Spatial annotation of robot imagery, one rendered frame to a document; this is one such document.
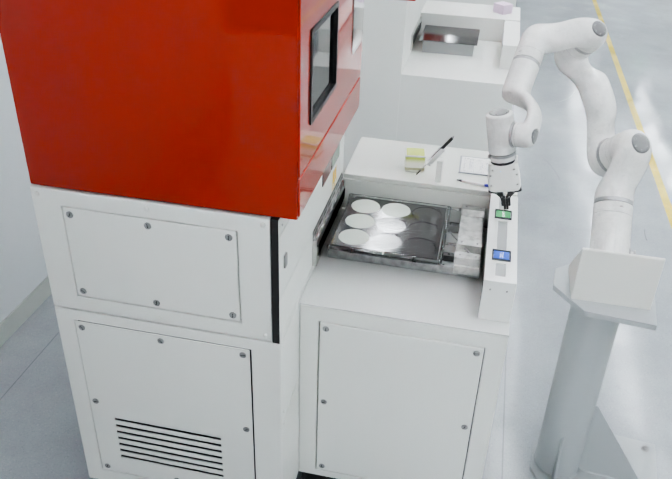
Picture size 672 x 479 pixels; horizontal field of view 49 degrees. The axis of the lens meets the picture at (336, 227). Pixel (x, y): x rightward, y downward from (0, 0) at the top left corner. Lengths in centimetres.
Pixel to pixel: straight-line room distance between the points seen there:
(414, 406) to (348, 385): 22
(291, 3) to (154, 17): 33
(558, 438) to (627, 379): 76
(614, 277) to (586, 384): 45
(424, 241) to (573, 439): 91
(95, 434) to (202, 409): 44
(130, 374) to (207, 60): 106
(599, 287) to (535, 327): 128
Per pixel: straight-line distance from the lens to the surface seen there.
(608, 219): 243
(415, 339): 223
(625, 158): 246
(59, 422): 316
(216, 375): 224
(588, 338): 253
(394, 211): 257
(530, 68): 245
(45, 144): 205
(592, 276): 236
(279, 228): 187
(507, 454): 300
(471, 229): 255
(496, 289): 217
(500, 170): 240
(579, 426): 278
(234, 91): 175
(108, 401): 250
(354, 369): 235
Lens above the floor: 215
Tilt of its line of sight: 31 degrees down
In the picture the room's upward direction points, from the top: 2 degrees clockwise
